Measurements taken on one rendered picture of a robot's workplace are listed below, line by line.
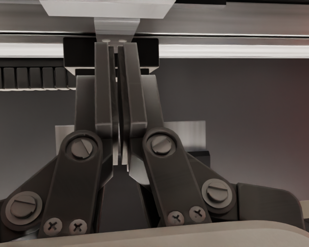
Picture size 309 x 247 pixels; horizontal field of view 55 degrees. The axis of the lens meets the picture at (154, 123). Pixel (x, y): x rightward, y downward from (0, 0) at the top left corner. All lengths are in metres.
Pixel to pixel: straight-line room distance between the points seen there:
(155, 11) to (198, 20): 0.25
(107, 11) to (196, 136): 0.11
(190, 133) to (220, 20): 0.30
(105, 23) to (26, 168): 0.54
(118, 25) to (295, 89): 0.65
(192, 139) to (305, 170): 0.70
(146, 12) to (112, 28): 0.04
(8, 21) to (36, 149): 0.34
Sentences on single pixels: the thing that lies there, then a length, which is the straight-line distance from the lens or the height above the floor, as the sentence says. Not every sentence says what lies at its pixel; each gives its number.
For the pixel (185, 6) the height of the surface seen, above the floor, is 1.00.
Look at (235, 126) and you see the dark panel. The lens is 0.77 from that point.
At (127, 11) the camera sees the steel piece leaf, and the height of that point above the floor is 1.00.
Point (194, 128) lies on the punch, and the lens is 0.21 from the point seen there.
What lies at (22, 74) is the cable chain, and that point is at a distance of 0.59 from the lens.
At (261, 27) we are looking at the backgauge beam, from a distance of 0.51.
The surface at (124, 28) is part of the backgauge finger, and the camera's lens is 0.26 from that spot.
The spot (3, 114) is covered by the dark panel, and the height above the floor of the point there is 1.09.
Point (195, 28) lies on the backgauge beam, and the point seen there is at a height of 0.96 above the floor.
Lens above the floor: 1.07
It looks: 4 degrees up
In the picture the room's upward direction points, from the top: 179 degrees clockwise
